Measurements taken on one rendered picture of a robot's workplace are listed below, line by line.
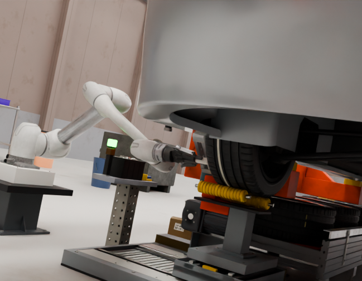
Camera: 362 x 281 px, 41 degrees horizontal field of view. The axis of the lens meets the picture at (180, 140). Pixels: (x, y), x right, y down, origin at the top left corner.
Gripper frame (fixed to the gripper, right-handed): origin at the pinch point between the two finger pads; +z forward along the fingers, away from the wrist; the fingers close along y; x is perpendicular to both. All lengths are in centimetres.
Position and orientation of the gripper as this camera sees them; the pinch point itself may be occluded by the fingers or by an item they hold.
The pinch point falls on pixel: (202, 160)
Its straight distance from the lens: 229.1
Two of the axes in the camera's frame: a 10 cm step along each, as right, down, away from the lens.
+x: 5.0, -6.0, 6.2
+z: 8.4, 1.4, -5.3
